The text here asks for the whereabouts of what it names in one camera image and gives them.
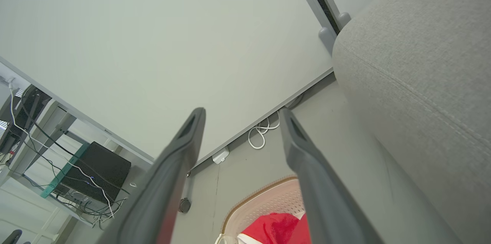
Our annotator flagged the red garment with white band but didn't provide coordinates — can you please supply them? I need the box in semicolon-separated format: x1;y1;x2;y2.
237;212;312;244

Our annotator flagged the long white desk cable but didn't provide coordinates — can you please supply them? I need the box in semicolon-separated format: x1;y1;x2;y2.
7;78;116;219

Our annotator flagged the wide white partition panel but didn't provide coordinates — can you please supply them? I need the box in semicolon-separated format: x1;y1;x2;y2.
0;0;334;168

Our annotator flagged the teal shelf bar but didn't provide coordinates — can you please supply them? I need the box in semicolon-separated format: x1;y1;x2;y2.
40;142;91;199

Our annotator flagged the cream plastic laundry basket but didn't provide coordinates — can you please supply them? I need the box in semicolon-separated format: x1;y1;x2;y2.
221;176;307;244

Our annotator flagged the black monitor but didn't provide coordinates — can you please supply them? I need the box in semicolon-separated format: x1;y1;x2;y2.
0;85;52;156

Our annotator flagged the white power adapter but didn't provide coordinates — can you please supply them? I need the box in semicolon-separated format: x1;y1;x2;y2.
212;146;230;165

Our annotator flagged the black computer box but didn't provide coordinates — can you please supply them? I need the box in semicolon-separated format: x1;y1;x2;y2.
59;141;132;204

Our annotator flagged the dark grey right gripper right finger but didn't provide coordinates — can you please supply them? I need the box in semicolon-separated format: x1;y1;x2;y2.
278;107;384;244

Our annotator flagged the coiled white cable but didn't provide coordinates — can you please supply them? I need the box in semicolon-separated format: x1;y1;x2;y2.
247;112;281;150

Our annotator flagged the grey partition foot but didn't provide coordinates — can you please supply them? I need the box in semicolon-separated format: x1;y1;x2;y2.
183;170;193;202
337;12;351;30
318;26;337;54

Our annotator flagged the black desk cable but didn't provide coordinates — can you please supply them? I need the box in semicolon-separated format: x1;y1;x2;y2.
17;87;131;221

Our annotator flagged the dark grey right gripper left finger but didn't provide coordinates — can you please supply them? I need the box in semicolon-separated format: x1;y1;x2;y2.
98;107;206;244

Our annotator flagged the grey fabric sofa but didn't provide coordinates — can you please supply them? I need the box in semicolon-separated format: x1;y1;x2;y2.
332;0;491;244

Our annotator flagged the white desk frame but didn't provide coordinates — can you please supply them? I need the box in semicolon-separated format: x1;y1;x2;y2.
0;56;155;244

